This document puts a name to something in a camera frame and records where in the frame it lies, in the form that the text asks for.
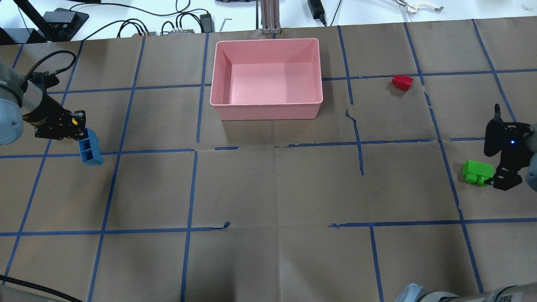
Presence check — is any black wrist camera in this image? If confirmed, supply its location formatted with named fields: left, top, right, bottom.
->
left=484, top=104, right=536, bottom=157

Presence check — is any grabber reach tool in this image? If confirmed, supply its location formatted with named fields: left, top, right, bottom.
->
left=393, top=0, right=444, bottom=13

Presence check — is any pink plastic box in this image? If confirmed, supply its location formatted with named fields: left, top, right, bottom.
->
left=210, top=38, right=323, bottom=121

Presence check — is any black power adapter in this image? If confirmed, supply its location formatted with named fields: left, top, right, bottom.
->
left=307, top=0, right=327, bottom=26

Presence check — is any black camera stand base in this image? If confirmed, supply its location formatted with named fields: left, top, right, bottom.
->
left=14, top=0, right=90, bottom=42

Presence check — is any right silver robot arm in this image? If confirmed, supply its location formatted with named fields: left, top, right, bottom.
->
left=491, top=124, right=537, bottom=191

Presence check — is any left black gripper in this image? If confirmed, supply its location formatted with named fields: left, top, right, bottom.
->
left=23, top=94, right=86, bottom=140

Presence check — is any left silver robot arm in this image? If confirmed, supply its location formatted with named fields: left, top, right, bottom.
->
left=0, top=62, right=88, bottom=145

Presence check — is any green toy block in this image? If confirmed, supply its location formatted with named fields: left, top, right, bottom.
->
left=462, top=160, right=493, bottom=187

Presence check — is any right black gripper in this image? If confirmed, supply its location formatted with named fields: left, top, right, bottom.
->
left=492, top=151, right=530, bottom=191

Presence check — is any blue toy block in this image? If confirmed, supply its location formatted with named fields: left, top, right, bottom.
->
left=78, top=128, right=104, bottom=166

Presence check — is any red toy block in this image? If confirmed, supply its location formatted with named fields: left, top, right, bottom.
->
left=391, top=74, right=414, bottom=91

